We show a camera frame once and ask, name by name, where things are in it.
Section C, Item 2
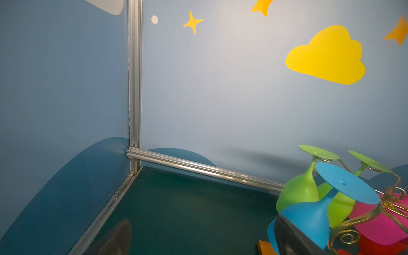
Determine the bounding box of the green wine glass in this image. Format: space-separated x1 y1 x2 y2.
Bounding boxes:
276 144 340 213
327 150 394 228

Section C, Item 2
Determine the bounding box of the red wine glass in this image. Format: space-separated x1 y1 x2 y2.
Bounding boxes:
357 235 408 255

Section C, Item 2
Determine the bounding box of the left green wine glass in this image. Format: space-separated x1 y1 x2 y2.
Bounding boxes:
276 144 340 213

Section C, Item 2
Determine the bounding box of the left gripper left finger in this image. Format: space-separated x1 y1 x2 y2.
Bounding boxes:
84 219 131 255

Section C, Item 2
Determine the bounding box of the pink wine glass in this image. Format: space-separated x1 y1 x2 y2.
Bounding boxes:
349 203 408 245

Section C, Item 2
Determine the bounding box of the right green wine glass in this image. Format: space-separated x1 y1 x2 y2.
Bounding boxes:
327 150 394 228

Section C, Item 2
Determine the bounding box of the orange wooden rack base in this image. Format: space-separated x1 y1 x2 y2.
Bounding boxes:
257 240 277 255

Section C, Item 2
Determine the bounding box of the rear blue wine glass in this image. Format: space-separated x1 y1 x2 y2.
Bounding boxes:
278 163 380 249

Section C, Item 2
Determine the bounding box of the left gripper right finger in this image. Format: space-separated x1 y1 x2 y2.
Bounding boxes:
273 215 328 255

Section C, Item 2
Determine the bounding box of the gold wire glass rack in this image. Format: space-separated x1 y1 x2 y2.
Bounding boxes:
312 156 408 255

